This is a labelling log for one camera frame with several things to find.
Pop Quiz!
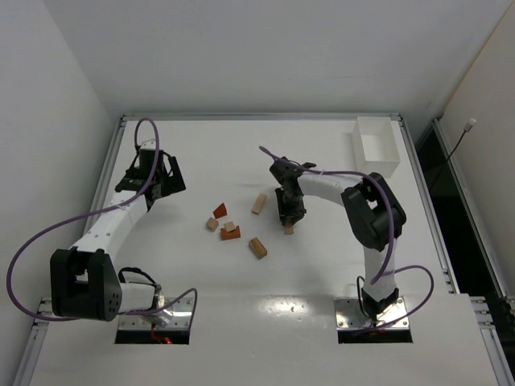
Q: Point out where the small light wood cube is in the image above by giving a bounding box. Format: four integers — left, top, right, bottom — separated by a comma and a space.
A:
224, 221, 237, 232

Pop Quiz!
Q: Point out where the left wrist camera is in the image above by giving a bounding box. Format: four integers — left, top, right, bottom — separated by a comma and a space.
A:
139, 139, 158, 151

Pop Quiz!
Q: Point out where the metal base plate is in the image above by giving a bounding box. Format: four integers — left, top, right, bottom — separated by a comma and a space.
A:
334, 297, 410, 332
117, 294, 195, 332

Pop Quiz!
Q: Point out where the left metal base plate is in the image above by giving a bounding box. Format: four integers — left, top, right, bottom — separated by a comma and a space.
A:
117, 294, 195, 332

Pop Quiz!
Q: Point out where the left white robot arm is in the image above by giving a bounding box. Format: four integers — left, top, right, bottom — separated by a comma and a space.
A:
50, 139, 186, 322

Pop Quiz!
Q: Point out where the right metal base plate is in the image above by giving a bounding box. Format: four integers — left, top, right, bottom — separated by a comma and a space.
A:
334, 297, 410, 332

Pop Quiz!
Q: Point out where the white plastic box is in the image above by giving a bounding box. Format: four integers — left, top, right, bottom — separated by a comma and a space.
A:
351, 117, 401, 179

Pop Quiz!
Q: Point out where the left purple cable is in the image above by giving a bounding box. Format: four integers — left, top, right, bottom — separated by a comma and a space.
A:
6, 117, 198, 322

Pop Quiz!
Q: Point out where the red-brown notched block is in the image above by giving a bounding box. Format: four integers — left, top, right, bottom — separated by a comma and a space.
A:
220, 225, 241, 240

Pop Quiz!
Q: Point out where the dark striped wood block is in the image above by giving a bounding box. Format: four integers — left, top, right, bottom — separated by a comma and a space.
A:
249, 237, 268, 260

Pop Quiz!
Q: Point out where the light long wood block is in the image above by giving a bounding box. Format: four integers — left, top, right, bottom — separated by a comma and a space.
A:
284, 224, 294, 235
251, 193, 267, 215

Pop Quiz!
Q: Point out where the black hanging cable white plug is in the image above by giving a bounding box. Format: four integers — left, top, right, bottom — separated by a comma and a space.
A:
429, 117, 476, 192

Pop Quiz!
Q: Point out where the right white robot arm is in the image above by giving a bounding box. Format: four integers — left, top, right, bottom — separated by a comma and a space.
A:
270, 156, 406, 321

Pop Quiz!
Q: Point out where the red-brown wedge block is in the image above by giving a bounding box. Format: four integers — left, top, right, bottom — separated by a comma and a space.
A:
212, 203, 228, 219

